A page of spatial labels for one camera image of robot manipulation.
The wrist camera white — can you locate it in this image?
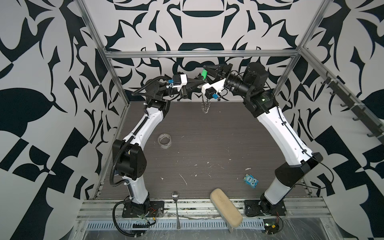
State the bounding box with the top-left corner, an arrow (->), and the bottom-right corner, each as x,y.
168,74 -> 188,91
202,79 -> 226,100

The small circuit board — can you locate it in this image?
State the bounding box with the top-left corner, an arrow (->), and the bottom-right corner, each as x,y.
263,220 -> 284,236
132,218 -> 157,229

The metal spoon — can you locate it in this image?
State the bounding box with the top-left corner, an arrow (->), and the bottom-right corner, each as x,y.
172,191 -> 181,230

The blue owl toy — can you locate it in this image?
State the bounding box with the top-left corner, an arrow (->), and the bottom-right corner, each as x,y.
244,174 -> 259,189

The green key tag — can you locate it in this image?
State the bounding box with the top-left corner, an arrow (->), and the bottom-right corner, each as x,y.
201,70 -> 208,80

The wall hook rail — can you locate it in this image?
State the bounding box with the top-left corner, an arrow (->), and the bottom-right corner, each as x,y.
322,71 -> 384,145

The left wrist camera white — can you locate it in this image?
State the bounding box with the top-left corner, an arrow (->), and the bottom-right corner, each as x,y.
168,74 -> 188,91

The small circuit board left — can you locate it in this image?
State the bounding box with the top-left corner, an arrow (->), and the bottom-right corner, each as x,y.
132,218 -> 157,229

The clear tape roll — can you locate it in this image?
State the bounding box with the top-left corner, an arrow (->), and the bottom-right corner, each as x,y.
158,133 -> 172,149

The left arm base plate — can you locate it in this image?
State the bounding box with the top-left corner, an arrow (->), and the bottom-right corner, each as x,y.
122,200 -> 165,218

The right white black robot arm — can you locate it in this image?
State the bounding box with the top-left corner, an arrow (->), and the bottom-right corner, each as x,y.
202,62 -> 323,214

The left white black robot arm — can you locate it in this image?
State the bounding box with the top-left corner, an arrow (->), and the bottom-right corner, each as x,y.
109,74 -> 206,215

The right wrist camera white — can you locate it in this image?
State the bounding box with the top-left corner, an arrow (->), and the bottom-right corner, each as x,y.
202,79 -> 226,100

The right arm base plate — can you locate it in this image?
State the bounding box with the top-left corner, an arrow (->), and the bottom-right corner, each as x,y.
244,200 -> 287,217

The small circuit board right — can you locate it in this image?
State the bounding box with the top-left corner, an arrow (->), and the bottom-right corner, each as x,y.
263,220 -> 284,236

